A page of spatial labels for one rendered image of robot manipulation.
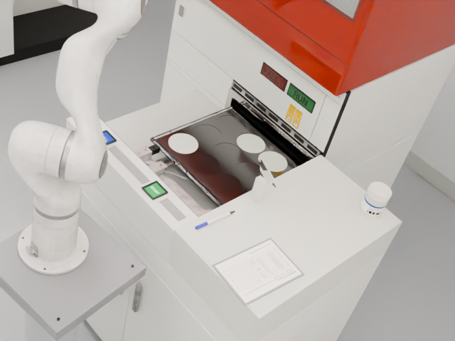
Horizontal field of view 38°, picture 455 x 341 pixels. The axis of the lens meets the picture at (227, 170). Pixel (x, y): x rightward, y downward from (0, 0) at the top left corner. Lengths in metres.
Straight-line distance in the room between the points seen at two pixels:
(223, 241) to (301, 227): 0.25
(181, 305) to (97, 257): 0.29
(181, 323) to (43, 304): 0.46
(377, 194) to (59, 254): 0.93
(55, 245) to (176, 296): 0.41
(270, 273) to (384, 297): 1.46
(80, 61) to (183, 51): 1.11
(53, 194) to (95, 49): 0.38
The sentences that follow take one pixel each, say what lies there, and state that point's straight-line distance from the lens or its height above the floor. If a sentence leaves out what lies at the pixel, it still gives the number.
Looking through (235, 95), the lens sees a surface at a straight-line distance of 2.42.
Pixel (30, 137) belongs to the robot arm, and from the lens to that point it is 1.60.
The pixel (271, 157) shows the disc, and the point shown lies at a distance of 2.25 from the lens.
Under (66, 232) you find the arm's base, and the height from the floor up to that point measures 0.99.
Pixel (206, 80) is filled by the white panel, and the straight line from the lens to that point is 2.54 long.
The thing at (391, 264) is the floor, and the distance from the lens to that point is 3.37.
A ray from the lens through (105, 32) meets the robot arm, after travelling 1.52.
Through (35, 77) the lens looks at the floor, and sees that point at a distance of 3.94.
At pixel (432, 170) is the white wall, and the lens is 3.88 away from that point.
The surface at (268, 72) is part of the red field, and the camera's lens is 2.28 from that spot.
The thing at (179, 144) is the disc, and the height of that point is 0.90.
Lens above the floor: 2.34
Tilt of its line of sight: 42 degrees down
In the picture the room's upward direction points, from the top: 15 degrees clockwise
